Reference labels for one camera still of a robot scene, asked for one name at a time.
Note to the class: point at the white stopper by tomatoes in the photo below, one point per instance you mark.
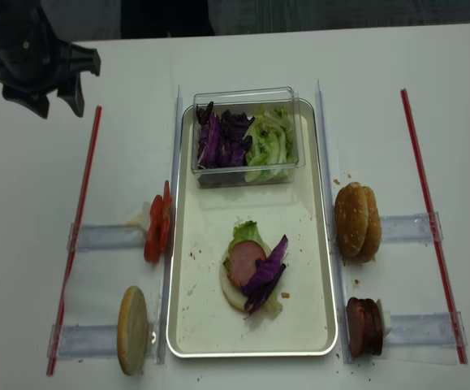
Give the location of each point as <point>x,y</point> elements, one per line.
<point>145,218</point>

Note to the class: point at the front dark meat patty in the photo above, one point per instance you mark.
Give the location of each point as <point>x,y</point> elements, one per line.
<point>356,322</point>

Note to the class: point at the shredded purple cabbage pile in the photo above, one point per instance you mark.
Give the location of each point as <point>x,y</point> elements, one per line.
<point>223,140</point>

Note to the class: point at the green lettuce leaf on bun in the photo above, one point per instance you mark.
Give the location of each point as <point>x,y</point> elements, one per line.
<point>249,231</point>

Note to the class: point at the front red tomato slice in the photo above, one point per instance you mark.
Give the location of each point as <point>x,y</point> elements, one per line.
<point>152,246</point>

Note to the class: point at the standing pale bun slice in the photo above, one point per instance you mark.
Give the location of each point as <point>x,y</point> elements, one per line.
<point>132,331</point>

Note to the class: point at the rear dark meat patty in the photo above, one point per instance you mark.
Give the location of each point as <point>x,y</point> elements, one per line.
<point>373,336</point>

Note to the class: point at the bottom bun slice on tray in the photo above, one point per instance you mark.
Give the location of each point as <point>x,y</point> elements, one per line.
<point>232,294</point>

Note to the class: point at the upper right clear holder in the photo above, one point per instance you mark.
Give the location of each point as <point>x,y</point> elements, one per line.
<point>423,228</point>

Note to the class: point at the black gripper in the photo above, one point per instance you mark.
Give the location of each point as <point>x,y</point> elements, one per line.
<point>34,62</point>

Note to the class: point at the shredded green lettuce pile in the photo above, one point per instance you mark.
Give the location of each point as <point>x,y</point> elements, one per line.
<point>272,142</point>

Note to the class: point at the upper left clear holder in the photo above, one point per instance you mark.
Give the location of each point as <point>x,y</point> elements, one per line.
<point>85,237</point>

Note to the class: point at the lower left clear holder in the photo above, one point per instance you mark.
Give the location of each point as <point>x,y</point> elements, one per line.
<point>78,342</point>

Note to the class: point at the left clear vertical rail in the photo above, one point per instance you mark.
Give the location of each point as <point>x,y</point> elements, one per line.
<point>168,254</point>

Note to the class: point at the clear holder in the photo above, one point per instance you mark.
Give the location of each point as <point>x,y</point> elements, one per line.
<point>85,237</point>
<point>78,342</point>
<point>423,228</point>
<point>422,330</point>

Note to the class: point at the rear sesame bun top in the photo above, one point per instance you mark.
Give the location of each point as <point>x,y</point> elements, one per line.
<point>373,234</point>

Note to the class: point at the red strip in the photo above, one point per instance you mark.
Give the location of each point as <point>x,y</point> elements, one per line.
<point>446,283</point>
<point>54,337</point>

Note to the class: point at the white rectangular serving tray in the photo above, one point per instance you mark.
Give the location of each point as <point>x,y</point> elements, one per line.
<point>201,323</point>

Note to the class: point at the lower right clear holder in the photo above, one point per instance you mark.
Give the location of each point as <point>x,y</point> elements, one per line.
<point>422,330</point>

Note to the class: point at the left red strip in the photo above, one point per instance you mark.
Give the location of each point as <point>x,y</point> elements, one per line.
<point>54,337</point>

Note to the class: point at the red tomato slice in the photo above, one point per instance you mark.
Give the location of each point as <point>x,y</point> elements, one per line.
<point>152,246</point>
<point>166,212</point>

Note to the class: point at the sesame bun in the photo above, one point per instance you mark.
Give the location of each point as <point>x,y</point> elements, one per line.
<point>373,234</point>
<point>351,216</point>

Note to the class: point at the dark meat patty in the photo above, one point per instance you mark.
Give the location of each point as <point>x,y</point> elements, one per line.
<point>356,322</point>
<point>373,336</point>

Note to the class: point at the rear red tomato slice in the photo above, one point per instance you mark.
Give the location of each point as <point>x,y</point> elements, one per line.
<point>166,212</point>

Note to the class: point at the clear plastic salad container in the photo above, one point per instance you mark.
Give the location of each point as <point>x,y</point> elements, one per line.
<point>248,102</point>

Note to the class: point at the white stopper by patties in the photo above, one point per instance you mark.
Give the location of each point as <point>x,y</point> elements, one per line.
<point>385,318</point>

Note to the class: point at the right clear vertical rail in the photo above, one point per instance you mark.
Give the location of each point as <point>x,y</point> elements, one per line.
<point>335,258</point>

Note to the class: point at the round pink meat slice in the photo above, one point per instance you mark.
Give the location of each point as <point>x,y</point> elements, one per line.
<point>243,259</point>

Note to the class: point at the clear vertical rail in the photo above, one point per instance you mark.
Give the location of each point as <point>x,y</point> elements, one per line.
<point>335,258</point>
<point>168,254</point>

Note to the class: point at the front sesame bun top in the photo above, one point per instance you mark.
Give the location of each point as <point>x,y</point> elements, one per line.
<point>351,216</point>

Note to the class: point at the purple cabbage leaf piece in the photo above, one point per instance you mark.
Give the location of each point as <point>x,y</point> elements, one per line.
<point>260,286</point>

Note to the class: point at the right red strip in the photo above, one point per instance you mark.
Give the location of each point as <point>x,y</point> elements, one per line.
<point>446,283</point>

